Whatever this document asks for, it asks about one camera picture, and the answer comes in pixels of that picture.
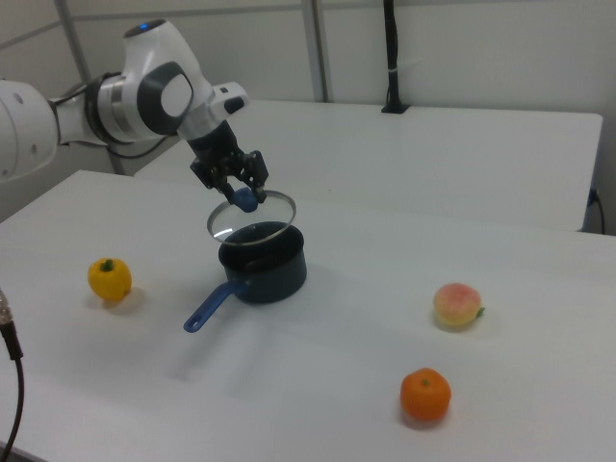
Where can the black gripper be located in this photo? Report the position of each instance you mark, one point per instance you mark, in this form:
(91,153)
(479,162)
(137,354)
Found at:
(216,154)

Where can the glass lid with blue knob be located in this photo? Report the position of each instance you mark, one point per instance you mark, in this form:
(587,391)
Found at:
(246,203)

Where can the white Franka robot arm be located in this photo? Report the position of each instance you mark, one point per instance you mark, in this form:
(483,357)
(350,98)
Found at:
(159,91)

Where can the dark blue saucepan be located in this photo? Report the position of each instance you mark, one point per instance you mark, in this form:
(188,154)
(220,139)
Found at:
(274,284)

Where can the yellow bell pepper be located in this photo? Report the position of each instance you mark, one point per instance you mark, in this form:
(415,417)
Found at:
(110,281)

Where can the white adjacent table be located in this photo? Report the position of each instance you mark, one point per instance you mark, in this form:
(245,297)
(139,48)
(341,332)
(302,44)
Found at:
(433,159)

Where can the pink yellow peach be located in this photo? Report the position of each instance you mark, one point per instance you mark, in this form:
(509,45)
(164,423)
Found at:
(456,305)

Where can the orange tangerine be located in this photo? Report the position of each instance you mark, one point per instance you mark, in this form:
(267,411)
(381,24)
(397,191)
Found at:
(426,395)

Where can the grey metal wall post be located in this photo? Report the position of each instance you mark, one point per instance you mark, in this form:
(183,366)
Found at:
(72,38)
(317,48)

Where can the black camera stand pole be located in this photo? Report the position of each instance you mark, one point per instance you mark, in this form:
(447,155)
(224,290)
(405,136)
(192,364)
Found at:
(392,48)

